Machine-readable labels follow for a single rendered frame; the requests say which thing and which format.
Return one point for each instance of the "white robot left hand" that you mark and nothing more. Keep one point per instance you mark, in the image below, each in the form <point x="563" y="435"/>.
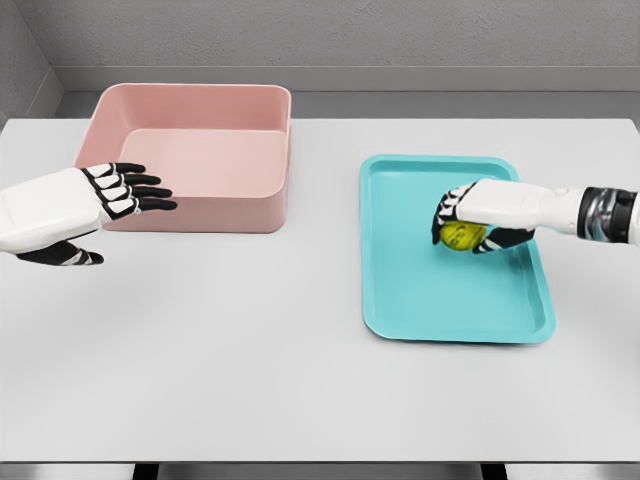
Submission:
<point x="50" y="210"/>

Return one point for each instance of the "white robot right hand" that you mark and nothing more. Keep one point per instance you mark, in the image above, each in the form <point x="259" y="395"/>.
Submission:
<point x="505" y="205"/>

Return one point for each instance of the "yellow tennis ball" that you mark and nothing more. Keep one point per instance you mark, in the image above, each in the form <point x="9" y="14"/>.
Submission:
<point x="462" y="237"/>

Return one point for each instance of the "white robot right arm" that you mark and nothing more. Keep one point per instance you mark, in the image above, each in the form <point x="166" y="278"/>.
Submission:
<point x="600" y="215"/>

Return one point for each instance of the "blue plastic tray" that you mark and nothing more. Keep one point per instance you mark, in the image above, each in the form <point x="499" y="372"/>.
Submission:
<point x="450" y="300"/>

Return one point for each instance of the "pink rectangular basket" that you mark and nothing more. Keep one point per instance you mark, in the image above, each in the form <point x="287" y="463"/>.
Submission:
<point x="200" y="160"/>

